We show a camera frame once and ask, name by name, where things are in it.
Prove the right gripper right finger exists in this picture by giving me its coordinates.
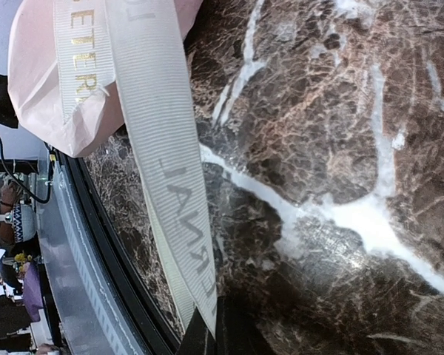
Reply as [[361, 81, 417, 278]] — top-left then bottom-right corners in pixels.
[[216, 297, 275, 355]]

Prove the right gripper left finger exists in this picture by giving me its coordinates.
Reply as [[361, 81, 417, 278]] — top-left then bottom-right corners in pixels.
[[176, 309, 216, 355]]

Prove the pink wrapping paper sheet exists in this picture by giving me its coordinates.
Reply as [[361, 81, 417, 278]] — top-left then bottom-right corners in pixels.
[[8, 1, 201, 163]]

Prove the beige printed ribbon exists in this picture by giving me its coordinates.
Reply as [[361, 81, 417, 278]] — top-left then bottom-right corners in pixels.
[[53, 1, 218, 334]]

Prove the person in background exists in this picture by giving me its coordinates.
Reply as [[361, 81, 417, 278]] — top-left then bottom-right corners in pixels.
[[0, 183, 37, 249]]

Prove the grey slotted cable duct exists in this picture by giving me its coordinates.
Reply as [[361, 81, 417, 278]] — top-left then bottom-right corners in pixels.
[[38, 162, 149, 354]]

